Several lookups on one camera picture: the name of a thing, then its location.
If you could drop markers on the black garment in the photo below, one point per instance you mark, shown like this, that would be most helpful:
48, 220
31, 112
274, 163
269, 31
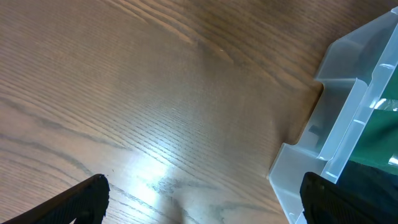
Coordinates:
371, 185

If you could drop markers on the dark green garment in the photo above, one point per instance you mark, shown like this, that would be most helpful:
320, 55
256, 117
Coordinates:
377, 146

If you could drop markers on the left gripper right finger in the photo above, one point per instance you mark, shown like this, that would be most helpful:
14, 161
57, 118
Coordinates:
325, 202

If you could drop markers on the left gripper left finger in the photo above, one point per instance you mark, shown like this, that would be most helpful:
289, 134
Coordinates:
83, 203

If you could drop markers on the clear plastic storage bin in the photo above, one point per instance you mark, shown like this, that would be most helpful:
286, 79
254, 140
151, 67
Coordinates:
354, 72

